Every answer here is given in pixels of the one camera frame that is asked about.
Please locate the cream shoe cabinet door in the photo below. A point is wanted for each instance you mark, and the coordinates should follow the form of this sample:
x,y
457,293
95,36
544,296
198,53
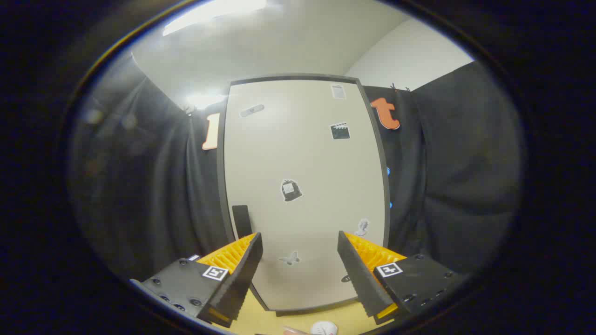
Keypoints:
x,y
298,153

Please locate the ceiling light strip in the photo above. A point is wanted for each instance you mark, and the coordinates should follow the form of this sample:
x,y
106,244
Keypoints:
x,y
212,14

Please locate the grey shoe cabinet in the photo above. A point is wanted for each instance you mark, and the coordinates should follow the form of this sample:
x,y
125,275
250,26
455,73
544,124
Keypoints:
x,y
220,177

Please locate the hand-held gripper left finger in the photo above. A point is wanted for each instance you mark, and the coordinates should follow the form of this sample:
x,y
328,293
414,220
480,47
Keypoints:
x,y
244,274

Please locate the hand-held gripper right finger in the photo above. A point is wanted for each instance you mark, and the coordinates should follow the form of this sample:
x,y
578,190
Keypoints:
x,y
356,274

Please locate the black backdrop cloth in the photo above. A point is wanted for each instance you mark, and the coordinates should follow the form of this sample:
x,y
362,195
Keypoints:
x,y
456,177

